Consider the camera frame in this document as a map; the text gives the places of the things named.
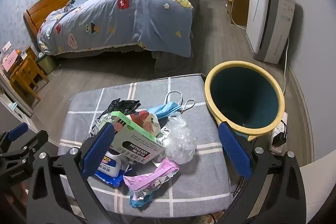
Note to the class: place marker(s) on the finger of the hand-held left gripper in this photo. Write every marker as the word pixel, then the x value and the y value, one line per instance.
pixel 34 141
pixel 17 131

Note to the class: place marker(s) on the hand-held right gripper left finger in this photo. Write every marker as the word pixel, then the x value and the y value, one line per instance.
pixel 97 150

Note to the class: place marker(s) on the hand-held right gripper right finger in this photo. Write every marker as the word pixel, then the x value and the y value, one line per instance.
pixel 233 150

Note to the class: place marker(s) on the green and white cardboard box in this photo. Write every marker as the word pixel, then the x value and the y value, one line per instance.
pixel 136 140

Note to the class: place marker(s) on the yellow rimmed blue trash bin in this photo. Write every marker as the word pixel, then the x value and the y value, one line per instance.
pixel 244 98

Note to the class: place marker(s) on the blue face mask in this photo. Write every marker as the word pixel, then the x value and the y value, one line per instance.
pixel 165 108

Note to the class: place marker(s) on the blue wet wipes pack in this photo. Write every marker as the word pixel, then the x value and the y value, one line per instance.
pixel 110 163

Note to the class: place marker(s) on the silver foil wrapper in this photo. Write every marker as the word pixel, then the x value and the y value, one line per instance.
pixel 101 121

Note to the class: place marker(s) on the white drawer cabinet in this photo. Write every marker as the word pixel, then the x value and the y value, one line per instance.
pixel 15 100

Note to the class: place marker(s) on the black plug adapter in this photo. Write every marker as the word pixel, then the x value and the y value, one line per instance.
pixel 281 138

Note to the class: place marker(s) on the white power strip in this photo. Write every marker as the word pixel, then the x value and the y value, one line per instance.
pixel 279 129

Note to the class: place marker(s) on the black plastic bag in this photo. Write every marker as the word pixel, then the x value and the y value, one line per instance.
pixel 123 106

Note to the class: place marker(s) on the red and white snack wrapper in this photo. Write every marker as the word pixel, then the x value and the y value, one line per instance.
pixel 144 119

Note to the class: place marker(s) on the wooden chair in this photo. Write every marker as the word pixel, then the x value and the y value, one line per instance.
pixel 26 74

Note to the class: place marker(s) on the pink wrapper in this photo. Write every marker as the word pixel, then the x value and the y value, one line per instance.
pixel 152 176

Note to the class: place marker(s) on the teal wrapper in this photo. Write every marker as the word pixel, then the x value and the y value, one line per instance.
pixel 139 203

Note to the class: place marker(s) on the pink box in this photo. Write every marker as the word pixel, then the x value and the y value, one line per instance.
pixel 9 61

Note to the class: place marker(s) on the small green bin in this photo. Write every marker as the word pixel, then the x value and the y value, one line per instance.
pixel 46 64

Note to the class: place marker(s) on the white panel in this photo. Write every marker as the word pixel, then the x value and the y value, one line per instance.
pixel 312 187

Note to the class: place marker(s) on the white air purifier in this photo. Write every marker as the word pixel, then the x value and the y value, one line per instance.
pixel 262 22

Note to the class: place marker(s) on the printed blue duvet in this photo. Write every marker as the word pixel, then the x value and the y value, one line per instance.
pixel 126 19

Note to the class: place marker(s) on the wooden bed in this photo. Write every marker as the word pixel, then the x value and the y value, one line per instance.
pixel 52 1

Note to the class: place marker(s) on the wooden cabinet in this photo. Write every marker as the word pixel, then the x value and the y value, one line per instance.
pixel 240 6

